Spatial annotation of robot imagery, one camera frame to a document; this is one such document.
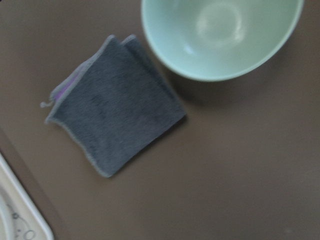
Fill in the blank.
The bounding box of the white round plate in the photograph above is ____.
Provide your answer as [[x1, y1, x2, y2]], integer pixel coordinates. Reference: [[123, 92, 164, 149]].
[[0, 195, 15, 240]]

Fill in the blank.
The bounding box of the cream rabbit tray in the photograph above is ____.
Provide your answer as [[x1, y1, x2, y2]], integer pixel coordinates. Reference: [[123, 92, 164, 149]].
[[0, 156, 55, 240]]

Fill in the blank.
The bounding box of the grey folded cloth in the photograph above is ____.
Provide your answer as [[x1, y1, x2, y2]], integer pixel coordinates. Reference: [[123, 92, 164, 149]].
[[41, 35, 186, 178]]

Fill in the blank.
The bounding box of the green bowl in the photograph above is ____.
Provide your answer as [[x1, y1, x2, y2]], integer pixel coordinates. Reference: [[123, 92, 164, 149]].
[[141, 0, 304, 82]]

